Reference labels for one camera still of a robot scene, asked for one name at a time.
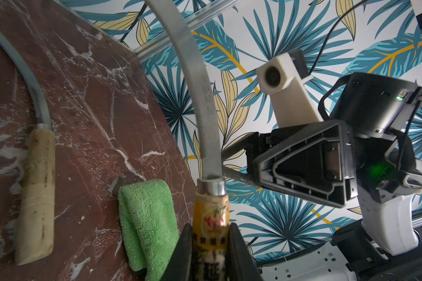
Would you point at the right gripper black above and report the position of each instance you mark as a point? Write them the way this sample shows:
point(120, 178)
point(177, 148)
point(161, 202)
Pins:
point(314, 162)

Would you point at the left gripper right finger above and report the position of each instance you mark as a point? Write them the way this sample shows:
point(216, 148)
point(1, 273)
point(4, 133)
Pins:
point(241, 266)

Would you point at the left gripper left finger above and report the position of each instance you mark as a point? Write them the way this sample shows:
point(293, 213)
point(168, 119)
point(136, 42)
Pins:
point(179, 267)

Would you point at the green rag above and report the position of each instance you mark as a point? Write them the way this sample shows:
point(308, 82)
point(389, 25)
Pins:
point(149, 226)

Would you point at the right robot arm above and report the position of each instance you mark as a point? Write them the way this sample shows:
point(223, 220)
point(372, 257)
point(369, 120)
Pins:
point(361, 149)

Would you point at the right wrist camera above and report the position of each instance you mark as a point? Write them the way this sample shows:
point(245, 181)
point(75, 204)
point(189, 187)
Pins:
point(284, 82)

